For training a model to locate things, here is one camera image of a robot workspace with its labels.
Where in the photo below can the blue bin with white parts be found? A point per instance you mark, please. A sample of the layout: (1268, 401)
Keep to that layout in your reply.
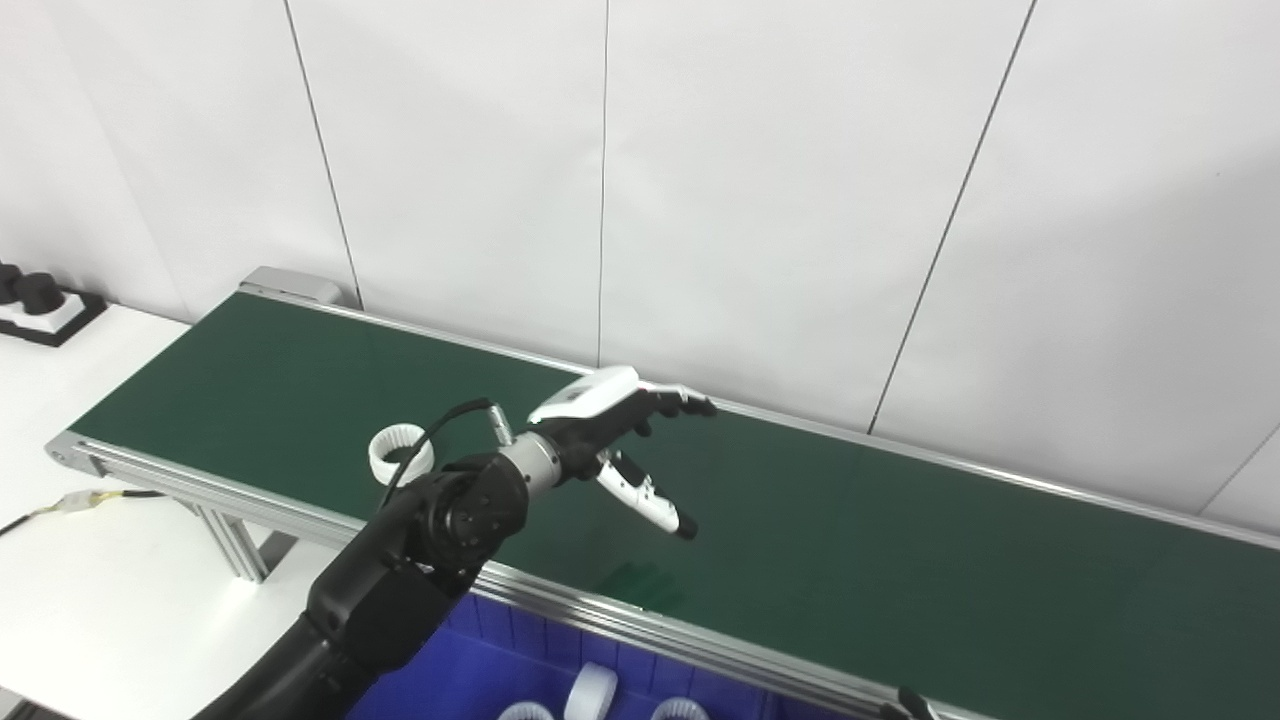
(480, 670)

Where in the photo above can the black part on stand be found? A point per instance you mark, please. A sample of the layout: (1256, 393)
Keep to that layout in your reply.
(40, 292)
(6, 283)

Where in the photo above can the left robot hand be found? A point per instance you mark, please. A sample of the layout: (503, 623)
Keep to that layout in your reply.
(590, 400)

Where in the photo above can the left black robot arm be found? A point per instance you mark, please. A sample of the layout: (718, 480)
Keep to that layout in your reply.
(400, 590)

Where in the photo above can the green conveyor belt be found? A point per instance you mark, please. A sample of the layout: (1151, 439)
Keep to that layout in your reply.
(900, 550)

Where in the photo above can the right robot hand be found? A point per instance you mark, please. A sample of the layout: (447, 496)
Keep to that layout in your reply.
(905, 708)

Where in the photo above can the grey conveyor end housing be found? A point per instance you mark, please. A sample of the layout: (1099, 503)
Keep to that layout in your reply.
(295, 285)

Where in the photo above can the aluminium conveyor support leg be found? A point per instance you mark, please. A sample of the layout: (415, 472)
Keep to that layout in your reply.
(240, 540)

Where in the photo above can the black and white part stand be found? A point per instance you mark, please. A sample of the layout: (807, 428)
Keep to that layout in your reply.
(60, 318)

